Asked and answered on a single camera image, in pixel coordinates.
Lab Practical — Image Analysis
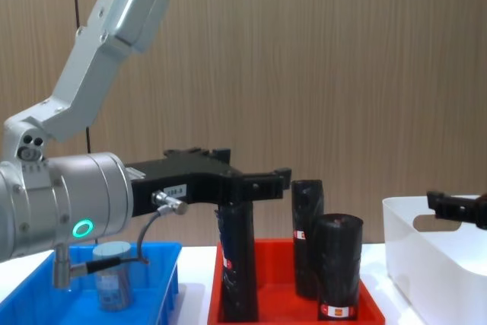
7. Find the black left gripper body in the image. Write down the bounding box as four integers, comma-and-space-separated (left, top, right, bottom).
124, 146, 245, 220

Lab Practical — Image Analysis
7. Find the slim black bag roll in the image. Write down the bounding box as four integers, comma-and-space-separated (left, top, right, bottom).
291, 179, 326, 301
216, 200, 260, 323

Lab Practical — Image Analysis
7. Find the white plastic basket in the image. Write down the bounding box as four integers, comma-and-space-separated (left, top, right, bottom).
381, 194, 487, 325

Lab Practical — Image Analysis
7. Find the blue plastic bin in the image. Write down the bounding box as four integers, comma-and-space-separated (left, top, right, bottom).
0, 241, 183, 325

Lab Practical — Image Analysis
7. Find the thick black bag roll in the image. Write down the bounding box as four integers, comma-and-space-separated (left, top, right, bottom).
316, 214, 364, 322

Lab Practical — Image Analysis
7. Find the red plastic bin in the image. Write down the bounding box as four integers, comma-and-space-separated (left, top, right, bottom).
206, 237, 387, 325

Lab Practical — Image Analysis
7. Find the pale blue bag roll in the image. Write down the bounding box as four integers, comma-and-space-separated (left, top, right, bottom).
92, 241, 135, 314

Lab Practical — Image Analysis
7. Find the thin dark gripper cable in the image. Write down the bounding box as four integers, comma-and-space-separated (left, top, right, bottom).
52, 190, 189, 290

